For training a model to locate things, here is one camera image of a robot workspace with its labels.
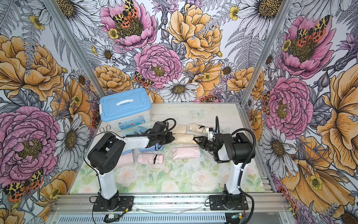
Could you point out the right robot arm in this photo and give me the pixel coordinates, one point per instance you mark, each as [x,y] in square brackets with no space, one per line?
[238,150]

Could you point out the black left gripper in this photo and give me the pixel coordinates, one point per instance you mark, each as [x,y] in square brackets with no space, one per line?
[170,138]

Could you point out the beige umbrella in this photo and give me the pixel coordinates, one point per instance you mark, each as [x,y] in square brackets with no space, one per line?
[199,129]
[181,138]

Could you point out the blue lidded plastic storage box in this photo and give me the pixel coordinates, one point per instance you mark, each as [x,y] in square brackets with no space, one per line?
[126,109]

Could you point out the blue umbrella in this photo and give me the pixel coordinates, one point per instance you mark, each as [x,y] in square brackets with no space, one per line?
[140,130]
[154,148]

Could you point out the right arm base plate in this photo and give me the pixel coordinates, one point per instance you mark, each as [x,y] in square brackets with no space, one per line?
[227,203]

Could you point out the beige umbrella sleeve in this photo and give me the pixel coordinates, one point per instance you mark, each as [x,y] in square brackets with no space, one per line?
[179,128]

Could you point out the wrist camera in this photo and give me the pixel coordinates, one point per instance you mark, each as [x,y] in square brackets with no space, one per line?
[159,127]
[210,133]

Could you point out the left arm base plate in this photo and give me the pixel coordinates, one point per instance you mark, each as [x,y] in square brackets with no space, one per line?
[115,204]

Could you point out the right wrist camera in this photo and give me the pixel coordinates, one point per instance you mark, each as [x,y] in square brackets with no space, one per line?
[210,133]

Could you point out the metal wire tongs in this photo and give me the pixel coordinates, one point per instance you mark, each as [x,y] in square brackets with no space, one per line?
[105,129]

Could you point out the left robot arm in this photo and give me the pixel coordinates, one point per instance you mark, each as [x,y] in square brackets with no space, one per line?
[103,158]

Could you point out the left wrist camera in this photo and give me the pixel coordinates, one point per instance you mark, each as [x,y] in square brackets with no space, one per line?
[159,127]

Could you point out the pink umbrella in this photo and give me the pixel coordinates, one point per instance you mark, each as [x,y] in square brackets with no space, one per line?
[146,158]
[185,153]

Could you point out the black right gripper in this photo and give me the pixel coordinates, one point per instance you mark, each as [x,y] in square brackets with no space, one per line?
[203,142]

